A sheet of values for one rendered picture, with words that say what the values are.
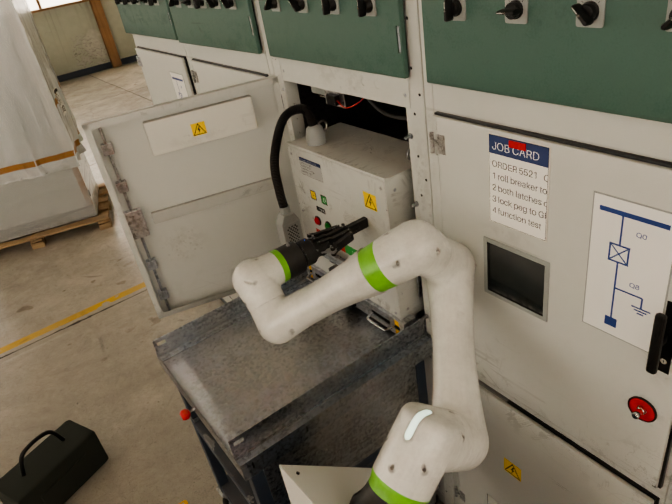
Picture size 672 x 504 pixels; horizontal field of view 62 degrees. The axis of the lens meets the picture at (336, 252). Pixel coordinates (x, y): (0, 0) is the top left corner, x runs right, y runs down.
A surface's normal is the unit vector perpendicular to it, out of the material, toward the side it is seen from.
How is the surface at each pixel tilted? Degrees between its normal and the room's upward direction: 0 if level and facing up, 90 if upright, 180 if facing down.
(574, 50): 90
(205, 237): 90
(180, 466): 0
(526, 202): 90
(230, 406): 0
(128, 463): 0
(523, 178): 90
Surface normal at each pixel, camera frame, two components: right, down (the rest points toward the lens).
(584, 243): -0.80, 0.41
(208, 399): -0.15, -0.84
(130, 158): 0.36, 0.43
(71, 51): 0.59, 0.34
